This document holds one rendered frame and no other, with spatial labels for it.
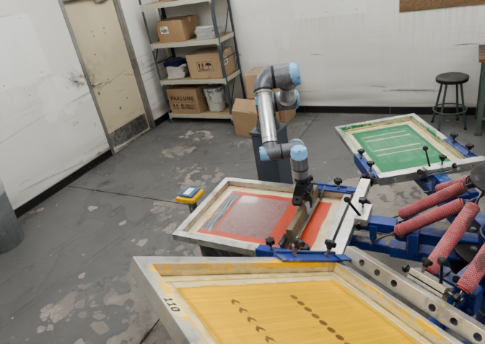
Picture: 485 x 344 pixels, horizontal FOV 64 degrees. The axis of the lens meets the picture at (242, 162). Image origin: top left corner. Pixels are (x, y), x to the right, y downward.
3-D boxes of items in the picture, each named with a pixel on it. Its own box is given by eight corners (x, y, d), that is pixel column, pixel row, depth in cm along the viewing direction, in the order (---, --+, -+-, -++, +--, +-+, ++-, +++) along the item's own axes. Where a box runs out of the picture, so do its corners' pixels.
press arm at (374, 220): (355, 228, 180) (355, 220, 178) (358, 221, 185) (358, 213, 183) (395, 235, 172) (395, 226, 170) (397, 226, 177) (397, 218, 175)
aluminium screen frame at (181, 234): (173, 239, 202) (172, 234, 201) (226, 182, 247) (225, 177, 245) (322, 270, 166) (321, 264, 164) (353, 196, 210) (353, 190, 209)
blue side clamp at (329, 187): (297, 195, 222) (296, 185, 219) (300, 191, 226) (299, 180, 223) (351, 202, 208) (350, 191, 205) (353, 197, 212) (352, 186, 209)
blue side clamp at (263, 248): (257, 260, 180) (255, 249, 177) (261, 254, 184) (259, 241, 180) (320, 274, 166) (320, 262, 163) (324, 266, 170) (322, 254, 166)
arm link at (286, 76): (273, 96, 248) (269, 61, 195) (296, 92, 247) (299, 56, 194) (276, 114, 246) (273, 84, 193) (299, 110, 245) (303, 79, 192)
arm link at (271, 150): (247, 65, 196) (260, 159, 186) (269, 61, 195) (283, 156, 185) (250, 75, 208) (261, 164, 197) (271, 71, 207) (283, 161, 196)
